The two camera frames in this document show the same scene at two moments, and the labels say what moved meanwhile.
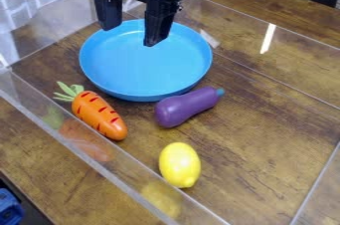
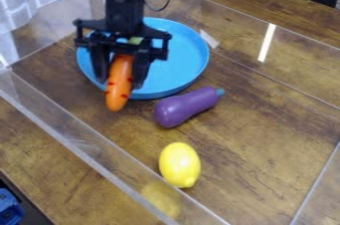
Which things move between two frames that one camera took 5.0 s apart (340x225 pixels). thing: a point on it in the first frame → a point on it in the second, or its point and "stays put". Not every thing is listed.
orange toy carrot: x=94 y=111 → x=121 y=81
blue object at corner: x=13 y=209 stays put
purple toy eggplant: x=175 y=108 stays put
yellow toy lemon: x=179 y=164 stays put
